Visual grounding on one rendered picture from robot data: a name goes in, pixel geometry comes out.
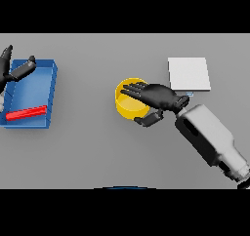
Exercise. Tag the yellow bowl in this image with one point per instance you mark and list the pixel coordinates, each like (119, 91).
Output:
(130, 105)

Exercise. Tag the dark left robot hand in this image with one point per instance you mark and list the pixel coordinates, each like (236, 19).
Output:
(20, 70)

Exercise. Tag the blue tray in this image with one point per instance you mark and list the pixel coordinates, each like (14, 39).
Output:
(31, 90)

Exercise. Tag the red beaker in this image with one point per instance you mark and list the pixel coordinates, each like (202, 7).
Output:
(26, 112)

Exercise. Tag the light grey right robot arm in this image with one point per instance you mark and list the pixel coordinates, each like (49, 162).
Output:
(208, 136)

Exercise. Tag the dark right robot hand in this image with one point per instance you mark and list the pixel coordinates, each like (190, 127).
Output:
(159, 96)

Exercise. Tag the pale square measuring scale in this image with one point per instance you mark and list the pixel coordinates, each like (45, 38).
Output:
(188, 73)

